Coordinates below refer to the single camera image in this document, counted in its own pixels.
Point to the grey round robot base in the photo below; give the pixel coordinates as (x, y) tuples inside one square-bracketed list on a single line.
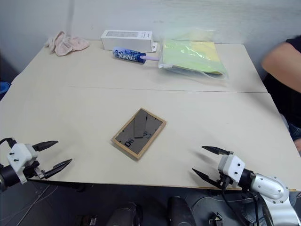
[(207, 204)]

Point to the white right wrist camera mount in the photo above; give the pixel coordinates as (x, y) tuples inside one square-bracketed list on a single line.
[(231, 166)]

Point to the wooden picture frame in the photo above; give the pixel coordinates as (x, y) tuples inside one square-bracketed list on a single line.
[(131, 139)]

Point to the white cardboard box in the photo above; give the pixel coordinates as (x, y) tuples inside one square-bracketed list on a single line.
[(127, 42)]

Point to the blue round container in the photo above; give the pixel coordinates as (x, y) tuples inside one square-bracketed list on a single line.
[(3, 87)]

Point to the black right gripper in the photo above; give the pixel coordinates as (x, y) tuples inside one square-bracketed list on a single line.
[(226, 181)]

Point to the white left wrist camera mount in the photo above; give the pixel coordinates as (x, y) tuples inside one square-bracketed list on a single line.
[(20, 154)]

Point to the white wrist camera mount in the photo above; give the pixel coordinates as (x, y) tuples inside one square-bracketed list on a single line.
[(231, 166), (20, 154)]

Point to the clear bag of coloured paper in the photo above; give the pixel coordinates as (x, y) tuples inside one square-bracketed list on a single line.
[(190, 56)]

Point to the small black block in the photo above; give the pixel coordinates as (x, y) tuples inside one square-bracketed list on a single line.
[(216, 219)]

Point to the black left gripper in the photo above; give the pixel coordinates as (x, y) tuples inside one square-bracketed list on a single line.
[(33, 170)]

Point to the blue tube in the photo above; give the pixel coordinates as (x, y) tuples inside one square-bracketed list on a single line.
[(128, 56)]

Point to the pink crumpled cloth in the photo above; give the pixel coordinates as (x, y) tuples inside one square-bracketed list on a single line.
[(64, 44)]

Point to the person in black shirt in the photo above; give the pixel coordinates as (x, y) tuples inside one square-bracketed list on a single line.
[(285, 99)]

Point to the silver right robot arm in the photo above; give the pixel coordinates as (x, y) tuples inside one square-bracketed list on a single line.
[(270, 188)]

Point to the dark rounded shape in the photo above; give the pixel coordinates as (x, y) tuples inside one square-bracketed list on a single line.
[(179, 212), (128, 215)]

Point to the person's bare forearm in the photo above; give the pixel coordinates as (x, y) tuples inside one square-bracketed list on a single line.
[(279, 63)]

